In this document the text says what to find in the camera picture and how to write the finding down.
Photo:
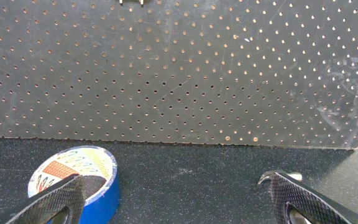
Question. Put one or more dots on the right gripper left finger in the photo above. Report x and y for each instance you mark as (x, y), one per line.
(61, 199)

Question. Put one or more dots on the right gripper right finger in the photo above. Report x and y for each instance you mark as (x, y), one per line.
(294, 196)

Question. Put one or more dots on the roll of blue tape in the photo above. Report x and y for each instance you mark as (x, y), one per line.
(104, 202)

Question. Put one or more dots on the black pegboard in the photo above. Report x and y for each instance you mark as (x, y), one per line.
(166, 77)

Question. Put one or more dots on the metal hook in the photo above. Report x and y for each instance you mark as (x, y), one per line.
(121, 2)

